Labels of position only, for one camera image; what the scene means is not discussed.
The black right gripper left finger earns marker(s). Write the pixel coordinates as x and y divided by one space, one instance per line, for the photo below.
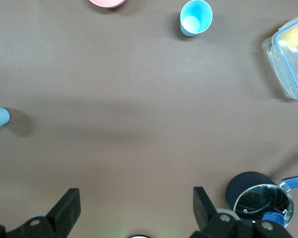
62 210

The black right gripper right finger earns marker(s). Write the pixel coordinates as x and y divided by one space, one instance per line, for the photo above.
206 213

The blue cup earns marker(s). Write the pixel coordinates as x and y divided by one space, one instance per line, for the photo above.
196 17
0 119

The glass lid with blue knob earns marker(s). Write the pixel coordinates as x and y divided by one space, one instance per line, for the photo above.
260 200

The clear plastic container blue seal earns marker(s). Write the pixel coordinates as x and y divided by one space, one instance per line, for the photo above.
288 74

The yellow sponge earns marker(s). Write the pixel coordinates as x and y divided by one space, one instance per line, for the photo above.
296 37

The pink bowl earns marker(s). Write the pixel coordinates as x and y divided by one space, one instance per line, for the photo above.
106 3

